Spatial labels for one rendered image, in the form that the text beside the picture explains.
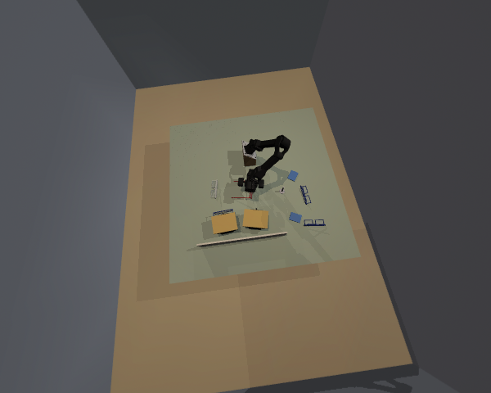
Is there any blue flat slab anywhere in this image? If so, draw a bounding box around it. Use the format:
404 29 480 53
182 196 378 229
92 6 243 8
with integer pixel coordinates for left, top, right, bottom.
288 170 298 181
289 212 302 223

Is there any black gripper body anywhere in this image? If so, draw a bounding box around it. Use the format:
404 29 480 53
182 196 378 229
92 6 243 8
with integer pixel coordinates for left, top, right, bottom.
238 178 264 188

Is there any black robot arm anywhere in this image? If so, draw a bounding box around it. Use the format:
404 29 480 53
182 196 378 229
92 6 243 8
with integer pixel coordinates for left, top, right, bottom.
244 135 291 192

